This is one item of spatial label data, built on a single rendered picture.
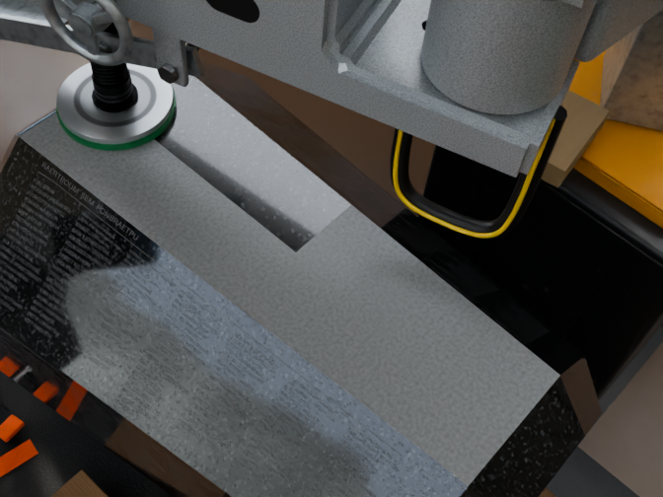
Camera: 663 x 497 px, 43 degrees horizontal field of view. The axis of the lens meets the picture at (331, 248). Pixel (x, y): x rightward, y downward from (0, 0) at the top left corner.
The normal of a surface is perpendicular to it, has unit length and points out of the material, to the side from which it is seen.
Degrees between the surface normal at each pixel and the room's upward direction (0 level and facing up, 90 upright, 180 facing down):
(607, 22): 90
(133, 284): 45
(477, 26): 90
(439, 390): 0
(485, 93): 90
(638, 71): 90
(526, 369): 0
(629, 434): 0
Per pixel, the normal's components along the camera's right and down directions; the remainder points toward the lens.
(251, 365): -0.40, 0.04
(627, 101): -0.23, 0.80
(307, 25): -0.45, 0.72
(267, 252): 0.07, -0.57
